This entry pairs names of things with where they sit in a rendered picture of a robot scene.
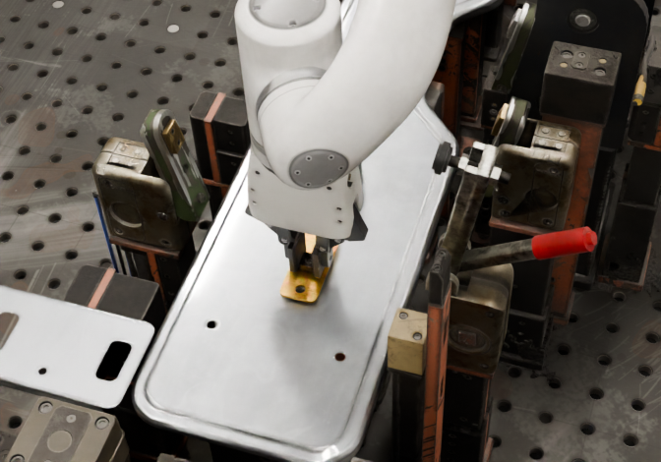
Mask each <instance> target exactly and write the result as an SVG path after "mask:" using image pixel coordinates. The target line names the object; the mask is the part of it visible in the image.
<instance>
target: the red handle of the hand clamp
mask: <svg viewBox="0 0 661 462"><path fill-rule="evenodd" d="M596 244H597V235H596V233H595V232H594V231H592V230H591V229H590V228H589V227H587V226H586V227H580V228H575V229H571V230H565V231H560V232H554V233H549V234H543V235H538V236H534V237H533V238H531V239H526V240H520V241H515V242H509V243H504V244H499V245H494V246H488V247H483V248H477V249H472V250H466V251H465V254H464V257H463V260H462V263H461V266H460V269H459V272H463V271H466V270H472V269H478V268H484V267H490V266H496V265H501V264H507V263H513V262H519V261H525V260H536V259H538V260H546V259H552V258H558V257H564V256H569V255H575V254H581V253H587V252H592V251H593V250H594V247H595V245H596Z"/></svg>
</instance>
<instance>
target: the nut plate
mask: <svg viewBox="0 0 661 462"><path fill-rule="evenodd" d="M305 239H306V252H304V254H303V256H302V258H301V260H300V262H299V268H298V271H297V272H292V271H290V269H288V271H287V273H286V276H285V278H284V280H283V283H282V285H281V287H280V290H279V293H280V295H281V296H282V297H285V298H289V299H293V300H297V301H301V302H306V303H310V304H312V303H315V302H316V301H317V299H318V297H319V294H320V292H321V289H322V287H323V284H324V282H325V279H326V277H327V274H328V272H329V269H330V267H325V268H324V271H323V273H322V276H321V278H317V277H315V276H314V275H313V265H312V264H311V263H306V259H312V251H313V249H314V246H315V243H316V235H311V234H307V233H305ZM300 286H302V287H304V288H305V291H304V292H303V293H297V292H296V291H295V290H296V288H297V287H300Z"/></svg>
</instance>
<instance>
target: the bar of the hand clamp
mask: <svg viewBox="0 0 661 462"><path fill-rule="evenodd" d="M452 150H453V147H451V143H449V142H444V143H443V144H439V147H438V149H437V152H436V155H435V159H434V162H433V165H432V169H434V170H435V171H434V173H435V174H438V175H442V172H444V173H446V171H447V168H448V166H449V167H452V168H455V169H457V171H456V174H457V175H460V176H462V179H461V182H460V186H459V189H458V192H457V195H456V199H455V202H454V205H453V208H452V212H451V217H450V220H449V224H448V227H447V230H446V233H445V237H444V240H443V243H442V245H441V248H445V249H447V250H448V251H449V253H450V254H451V273H452V274H454V275H455V276H456V277H457V275H458V272H459V269H460V266H461V263H462V260H463V257H464V254H465V251H466V248H467V245H468V242H469V239H470V236H471V233H472V230H473V227H474V224H475V221H476V218H477V215H478V212H479V209H480V206H481V203H482V201H483V198H484V195H485V192H486V189H487V186H488V184H489V185H492V186H495V187H496V186H497V183H498V182H500V183H503V184H506V185H507V184H508V183H509V181H510V178H511V173H508V172H505V171H502V167H503V165H500V164H497V163H495V161H496V158H497V155H498V152H499V148H498V147H496V146H492V145H489V144H482V143H479V142H474V144H473V146H472V150H471V152H470V155H468V154H465V153H463V154H462V157H457V156H454V155H451V154H452Z"/></svg>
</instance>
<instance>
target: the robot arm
mask: <svg viewBox="0 0 661 462"><path fill-rule="evenodd" d="M455 2H456V0H358V4H357V8H356V12H355V15H354V18H353V21H352V24H351V26H350V29H349V32H348V34H347V36H346V38H345V40H344V42H343V44H342V23H341V7H340V2H339V0H238V2H237V4H236V8H235V14H234V17H235V25H236V31H237V39H238V47H239V54H240V62H241V69H242V77H243V85H244V91H245V99H246V106H247V114H248V122H249V130H250V137H251V149H250V155H249V164H248V178H247V188H248V204H247V206H246V209H245V213H246V214H247V215H249V216H251V217H254V218H255V219H257V220H259V221H261V222H263V223H265V224H266V225H267V226H268V228H269V229H270V230H272V231H273V232H274V233H275V234H277V239H278V242H279V243H280V244H282V245H284V253H285V257H286V258H287V259H289V269H290V271H292V272H297V271H298V268H299V262H300V260H301V258H302V256H303V254H304V252H306V239H305V233H307V234H311V235H316V244H315V246H314V249H313V251H312V265H313V275H314V276H315V277H317V278H321V276H322V273H323V271H324V268H325V267H330V266H331V262H332V258H333V250H332V248H333V247H335V246H337V245H339V244H342V243H343V242H344V241H348V242H352V241H364V240H365V239H366V236H367V233H368V231H369V229H368V227H367V225H366V223H365V222H364V220H363V218H362V216H361V214H360V213H359V211H361V208H362V204H363V192H362V184H361V178H360V172H359V167H358V165H360V164H361V163H362V162H363V161H364V160H365V159H367V158H368V157H369V156H370V155H371V154H372V153H373V152H374V151H375V150H376V149H377V148H378V147H379V146H380V145H381V144H382V143H383V142H384V141H385V140H386V139H387V138H388V137H389V136H390V135H391V134H392V133H393V132H394V131H395V130H396V129H397V128H398V127H399V126H400V125H401V124H402V123H403V122H404V120H405V119H406V118H407V117H408V116H409V115H410V113H411V112H412V111H413V110H414V108H415V107H416V106H417V104H418V103H419V101H420V100H421V98H422V97H423V95H424V94H425V92H426V90H427V88H428V87H429V85H430V83H431V81H432V79H433V78H434V76H435V74H436V72H437V69H438V67H439V64H440V62H441V59H442V56H443V53H444V50H445V47H446V44H447V40H448V36H449V33H450V29H451V21H452V16H453V12H454V7H455Z"/></svg>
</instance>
